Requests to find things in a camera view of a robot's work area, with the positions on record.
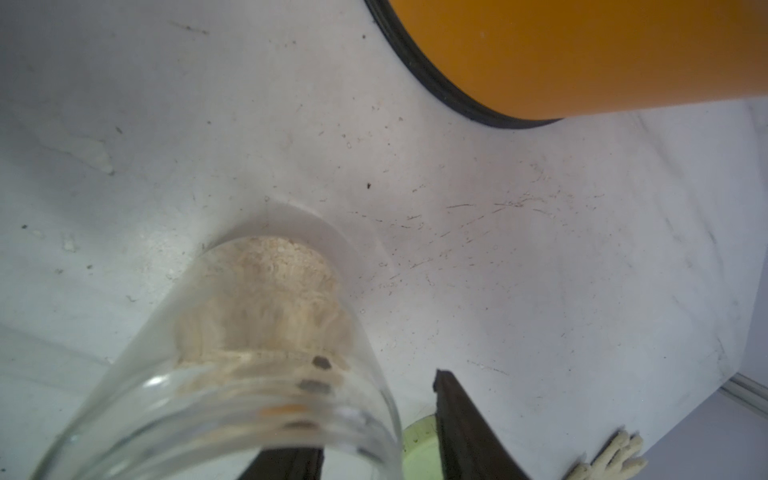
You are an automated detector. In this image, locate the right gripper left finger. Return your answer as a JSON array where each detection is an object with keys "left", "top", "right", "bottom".
[{"left": 238, "top": 447, "right": 324, "bottom": 480}]

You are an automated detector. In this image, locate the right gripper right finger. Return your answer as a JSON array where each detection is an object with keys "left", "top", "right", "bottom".
[{"left": 433, "top": 370, "right": 529, "bottom": 480}]

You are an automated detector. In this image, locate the glass oatmeal jar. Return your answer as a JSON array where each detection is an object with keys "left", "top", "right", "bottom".
[{"left": 34, "top": 202, "right": 403, "bottom": 479}]

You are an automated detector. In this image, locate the white work glove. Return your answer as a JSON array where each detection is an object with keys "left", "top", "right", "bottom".
[{"left": 564, "top": 429, "right": 648, "bottom": 480}]

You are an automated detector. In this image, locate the orange trash bin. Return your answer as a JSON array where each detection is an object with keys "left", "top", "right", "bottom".
[{"left": 368, "top": 1, "right": 767, "bottom": 129}]

